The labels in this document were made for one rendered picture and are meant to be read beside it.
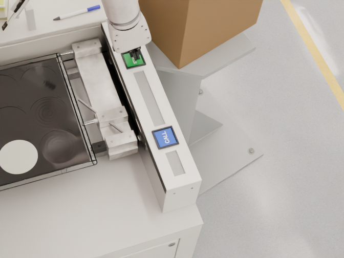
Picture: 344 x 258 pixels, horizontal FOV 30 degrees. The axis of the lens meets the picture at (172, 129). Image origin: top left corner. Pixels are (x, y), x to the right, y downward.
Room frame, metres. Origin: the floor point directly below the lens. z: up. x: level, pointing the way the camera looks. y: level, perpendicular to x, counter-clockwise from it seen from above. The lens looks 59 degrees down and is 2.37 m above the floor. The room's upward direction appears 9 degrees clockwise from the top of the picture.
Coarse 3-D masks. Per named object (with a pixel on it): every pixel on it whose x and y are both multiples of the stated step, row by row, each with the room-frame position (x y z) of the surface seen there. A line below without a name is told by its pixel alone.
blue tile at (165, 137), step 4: (168, 128) 0.86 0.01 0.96; (156, 132) 0.84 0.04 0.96; (160, 132) 0.84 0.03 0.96; (164, 132) 0.84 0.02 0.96; (168, 132) 0.85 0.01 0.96; (172, 132) 0.85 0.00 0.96; (156, 136) 0.83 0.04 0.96; (160, 136) 0.83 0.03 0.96; (164, 136) 0.83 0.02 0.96; (168, 136) 0.83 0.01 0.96; (172, 136) 0.84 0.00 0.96; (160, 140) 0.82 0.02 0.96; (164, 140) 0.82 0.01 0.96; (168, 140) 0.82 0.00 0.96; (172, 140) 0.82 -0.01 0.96; (160, 144) 0.81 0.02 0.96; (164, 144) 0.81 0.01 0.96; (168, 144) 0.81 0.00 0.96
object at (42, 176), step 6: (84, 162) 0.75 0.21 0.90; (90, 162) 0.76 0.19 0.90; (72, 168) 0.73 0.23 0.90; (78, 168) 0.73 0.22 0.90; (42, 174) 0.70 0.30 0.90; (48, 174) 0.70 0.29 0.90; (54, 174) 0.71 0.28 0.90; (60, 174) 0.71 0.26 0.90; (30, 180) 0.68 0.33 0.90; (36, 180) 0.68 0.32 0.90; (0, 186) 0.65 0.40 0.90; (6, 186) 0.65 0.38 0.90; (12, 186) 0.66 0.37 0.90
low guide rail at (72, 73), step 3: (66, 69) 1.07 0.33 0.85; (69, 69) 1.07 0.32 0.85; (72, 69) 1.07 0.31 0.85; (75, 69) 1.07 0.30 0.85; (69, 72) 1.06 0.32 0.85; (72, 72) 1.06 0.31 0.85; (75, 72) 1.06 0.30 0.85; (69, 75) 1.05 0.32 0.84; (72, 75) 1.06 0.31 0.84; (75, 75) 1.06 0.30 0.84; (78, 75) 1.07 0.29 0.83; (63, 78) 1.04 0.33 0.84; (69, 78) 1.05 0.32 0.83; (72, 78) 1.06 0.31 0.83; (75, 78) 1.06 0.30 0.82
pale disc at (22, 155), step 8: (8, 144) 0.77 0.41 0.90; (16, 144) 0.77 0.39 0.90; (24, 144) 0.78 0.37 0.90; (32, 144) 0.78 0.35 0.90; (0, 152) 0.74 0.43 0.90; (8, 152) 0.75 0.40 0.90; (16, 152) 0.75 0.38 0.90; (24, 152) 0.76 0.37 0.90; (32, 152) 0.76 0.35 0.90; (0, 160) 0.72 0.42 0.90; (8, 160) 0.73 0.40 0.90; (16, 160) 0.73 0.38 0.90; (24, 160) 0.73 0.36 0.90; (32, 160) 0.74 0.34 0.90; (8, 168) 0.70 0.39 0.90; (16, 168) 0.71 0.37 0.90; (24, 168) 0.71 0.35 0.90
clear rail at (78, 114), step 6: (60, 54) 1.08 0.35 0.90; (60, 60) 1.06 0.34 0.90; (60, 66) 1.04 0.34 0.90; (66, 72) 1.02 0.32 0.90; (66, 78) 1.00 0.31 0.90; (66, 84) 0.98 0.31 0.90; (72, 90) 0.97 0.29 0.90; (72, 96) 0.95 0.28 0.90; (72, 102) 0.93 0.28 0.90; (78, 108) 0.91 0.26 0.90; (78, 114) 0.89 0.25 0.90; (78, 120) 0.88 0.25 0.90; (84, 126) 0.86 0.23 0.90; (84, 132) 0.84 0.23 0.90; (84, 138) 0.82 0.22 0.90; (90, 144) 0.81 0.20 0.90; (90, 150) 0.79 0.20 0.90; (90, 156) 0.78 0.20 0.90; (96, 162) 0.76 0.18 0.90
